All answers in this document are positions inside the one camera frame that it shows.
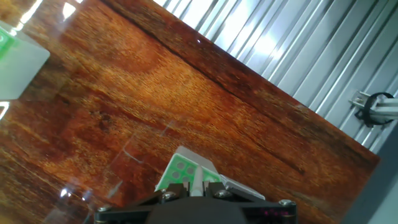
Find aluminium post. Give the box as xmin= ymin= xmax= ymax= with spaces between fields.
xmin=348 ymin=90 xmax=398 ymax=125

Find glossy brown wooden board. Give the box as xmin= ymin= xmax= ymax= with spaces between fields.
xmin=0 ymin=0 xmax=382 ymax=224

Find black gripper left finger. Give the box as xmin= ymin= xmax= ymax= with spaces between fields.
xmin=94 ymin=182 xmax=190 ymax=224

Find black cable tie ring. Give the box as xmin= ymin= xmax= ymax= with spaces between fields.
xmin=354 ymin=91 xmax=396 ymax=128

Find green clear pipette tip box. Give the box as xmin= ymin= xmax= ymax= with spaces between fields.
xmin=154 ymin=145 xmax=266 ymax=202
xmin=0 ymin=20 xmax=51 ymax=101

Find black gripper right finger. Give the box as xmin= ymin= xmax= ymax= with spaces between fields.
xmin=203 ymin=181 xmax=299 ymax=224

